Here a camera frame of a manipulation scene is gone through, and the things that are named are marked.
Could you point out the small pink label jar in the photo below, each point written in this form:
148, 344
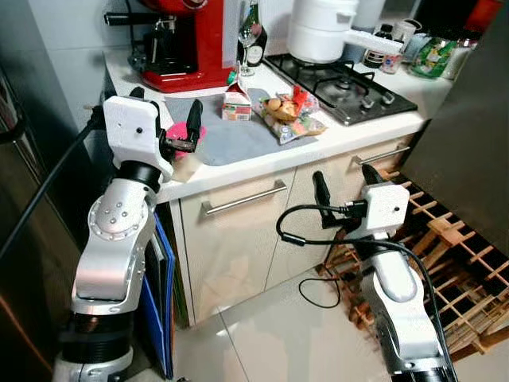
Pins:
391, 64

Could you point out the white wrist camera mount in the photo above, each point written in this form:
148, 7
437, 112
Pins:
131, 127
386, 208

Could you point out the blue flat boards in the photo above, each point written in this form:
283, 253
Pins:
163, 318

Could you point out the dark steel fridge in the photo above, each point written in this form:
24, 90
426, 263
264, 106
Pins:
32, 95

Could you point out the grey counter mat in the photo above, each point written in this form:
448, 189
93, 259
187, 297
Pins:
231, 139

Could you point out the dark wine bottle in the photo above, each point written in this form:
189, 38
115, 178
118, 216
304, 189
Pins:
256, 48

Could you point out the red coffee machine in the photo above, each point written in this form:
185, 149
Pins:
195, 48

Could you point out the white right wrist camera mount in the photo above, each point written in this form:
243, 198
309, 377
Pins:
386, 208

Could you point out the green snack packet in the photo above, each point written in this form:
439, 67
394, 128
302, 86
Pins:
433, 57

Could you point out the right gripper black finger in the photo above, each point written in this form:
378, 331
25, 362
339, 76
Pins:
321, 189
371, 175

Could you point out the dark grey panel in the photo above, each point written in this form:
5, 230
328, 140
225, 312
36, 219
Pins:
465, 135

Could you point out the grey canister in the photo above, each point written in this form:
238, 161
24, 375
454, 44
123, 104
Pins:
370, 12

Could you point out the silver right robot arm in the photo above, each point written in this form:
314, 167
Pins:
402, 310

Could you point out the wooden wine rack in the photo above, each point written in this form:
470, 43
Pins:
453, 231

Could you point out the white mug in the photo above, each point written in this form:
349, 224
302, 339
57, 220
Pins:
407, 30

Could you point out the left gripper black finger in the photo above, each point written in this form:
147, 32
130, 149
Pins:
137, 93
193, 123

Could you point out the small white red carton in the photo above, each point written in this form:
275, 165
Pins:
236, 103

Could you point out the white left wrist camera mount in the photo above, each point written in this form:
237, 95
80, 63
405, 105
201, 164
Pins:
131, 127

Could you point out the clear wine glass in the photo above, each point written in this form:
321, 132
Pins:
247, 36

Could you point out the dark sauce bottle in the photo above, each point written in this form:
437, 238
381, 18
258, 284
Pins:
372, 57

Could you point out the black gas hob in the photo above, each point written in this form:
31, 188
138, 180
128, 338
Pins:
350, 95

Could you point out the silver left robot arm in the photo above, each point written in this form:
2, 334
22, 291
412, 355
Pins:
111, 255

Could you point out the pink sponge cloth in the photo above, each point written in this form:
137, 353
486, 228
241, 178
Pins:
173, 130

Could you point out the clear bag of produce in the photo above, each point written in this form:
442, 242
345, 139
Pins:
290, 115

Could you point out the white kitchen cabinet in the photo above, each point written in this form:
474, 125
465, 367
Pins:
238, 247

